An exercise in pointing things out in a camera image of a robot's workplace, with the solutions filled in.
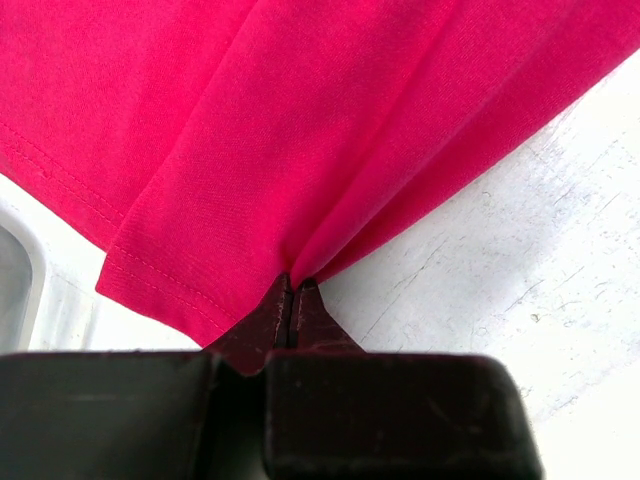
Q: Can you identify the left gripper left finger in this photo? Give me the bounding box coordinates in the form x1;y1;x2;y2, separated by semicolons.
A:
1;275;291;479

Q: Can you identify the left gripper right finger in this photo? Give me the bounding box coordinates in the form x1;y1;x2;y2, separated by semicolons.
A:
263;277;543;479

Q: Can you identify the pink t shirt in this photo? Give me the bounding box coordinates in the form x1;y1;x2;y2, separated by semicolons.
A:
1;1;639;345

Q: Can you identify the clear plastic bin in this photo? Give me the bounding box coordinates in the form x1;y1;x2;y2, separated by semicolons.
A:
1;207;46;354

